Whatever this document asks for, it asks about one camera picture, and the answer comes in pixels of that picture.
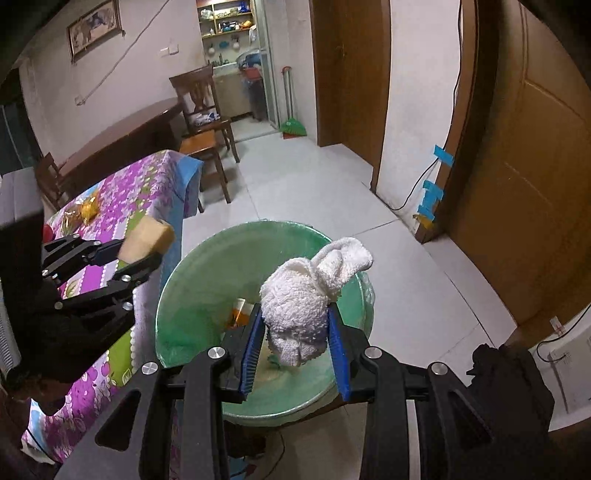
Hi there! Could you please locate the green broom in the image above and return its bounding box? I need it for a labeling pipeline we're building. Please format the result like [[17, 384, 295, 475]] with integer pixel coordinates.
[[281, 67, 308, 139]]

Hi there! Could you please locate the dark wooden table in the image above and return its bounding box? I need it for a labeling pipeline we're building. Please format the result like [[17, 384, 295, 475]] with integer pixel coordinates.
[[58, 98, 185, 195]]

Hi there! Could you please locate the small wooden chair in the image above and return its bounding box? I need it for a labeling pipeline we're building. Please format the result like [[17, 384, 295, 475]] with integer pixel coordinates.
[[33, 152, 70, 210]]

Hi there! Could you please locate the framed wall picture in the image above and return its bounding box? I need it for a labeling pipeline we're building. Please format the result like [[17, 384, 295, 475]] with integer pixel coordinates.
[[67, 0, 123, 61]]

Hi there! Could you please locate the dark brown wooden door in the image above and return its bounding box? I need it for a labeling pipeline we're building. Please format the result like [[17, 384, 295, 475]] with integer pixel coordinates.
[[310, 0, 392, 190]]

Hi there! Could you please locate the wooden chair orange seat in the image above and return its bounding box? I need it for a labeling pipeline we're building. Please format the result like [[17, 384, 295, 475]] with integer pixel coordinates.
[[179, 130, 232, 204]]

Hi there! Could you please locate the green plastic basin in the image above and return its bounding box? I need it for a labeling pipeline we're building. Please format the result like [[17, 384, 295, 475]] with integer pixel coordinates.
[[154, 220, 377, 428]]

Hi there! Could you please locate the white fluffy towel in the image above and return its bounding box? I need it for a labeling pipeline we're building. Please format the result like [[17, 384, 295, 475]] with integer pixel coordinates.
[[260, 237, 375, 368]]

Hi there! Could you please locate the yellow snack packet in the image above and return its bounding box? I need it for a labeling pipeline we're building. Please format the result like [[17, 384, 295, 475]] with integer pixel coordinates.
[[78, 194, 102, 224]]

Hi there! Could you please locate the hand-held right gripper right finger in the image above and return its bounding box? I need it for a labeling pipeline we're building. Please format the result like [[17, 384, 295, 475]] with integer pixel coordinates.
[[327, 305, 555, 480]]

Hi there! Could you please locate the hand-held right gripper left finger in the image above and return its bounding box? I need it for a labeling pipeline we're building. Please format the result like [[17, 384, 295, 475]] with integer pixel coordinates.
[[55, 305, 266, 480]]

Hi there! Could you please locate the blue tape patch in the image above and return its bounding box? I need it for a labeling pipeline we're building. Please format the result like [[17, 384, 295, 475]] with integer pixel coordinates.
[[418, 180, 445, 222]]

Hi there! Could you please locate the black floor cable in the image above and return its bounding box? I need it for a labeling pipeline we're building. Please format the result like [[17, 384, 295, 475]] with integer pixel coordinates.
[[373, 0, 464, 212]]

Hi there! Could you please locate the dark wooden chair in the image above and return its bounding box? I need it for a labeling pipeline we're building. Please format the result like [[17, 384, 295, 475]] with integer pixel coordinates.
[[169, 65, 241, 163]]

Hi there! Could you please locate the beige sponge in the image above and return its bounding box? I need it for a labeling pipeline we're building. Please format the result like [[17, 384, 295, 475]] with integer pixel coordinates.
[[119, 215, 176, 263]]

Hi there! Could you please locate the purple floral tablecloth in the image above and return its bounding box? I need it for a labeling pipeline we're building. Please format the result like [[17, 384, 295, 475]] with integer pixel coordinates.
[[21, 150, 205, 464]]

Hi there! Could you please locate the orange and white packet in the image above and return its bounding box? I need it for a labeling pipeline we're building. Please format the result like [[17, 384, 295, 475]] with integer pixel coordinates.
[[229, 298, 257, 328]]

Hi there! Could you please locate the light brown panelled door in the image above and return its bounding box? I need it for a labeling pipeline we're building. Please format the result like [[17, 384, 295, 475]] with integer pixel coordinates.
[[450, 0, 591, 333]]

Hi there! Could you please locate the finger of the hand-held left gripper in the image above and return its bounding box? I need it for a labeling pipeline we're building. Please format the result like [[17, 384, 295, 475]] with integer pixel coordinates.
[[41, 234, 125, 278], [46, 251, 163, 324]]

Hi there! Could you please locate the wooden door frame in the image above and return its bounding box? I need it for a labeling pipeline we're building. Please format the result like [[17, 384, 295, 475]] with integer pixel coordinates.
[[413, 0, 502, 243]]

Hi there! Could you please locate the black cloth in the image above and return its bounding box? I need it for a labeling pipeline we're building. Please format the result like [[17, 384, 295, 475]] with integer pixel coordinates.
[[466, 344, 555, 432]]

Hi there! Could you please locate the kitchen shelf with items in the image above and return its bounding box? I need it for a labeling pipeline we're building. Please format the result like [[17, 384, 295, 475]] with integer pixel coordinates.
[[196, 0, 257, 35]]

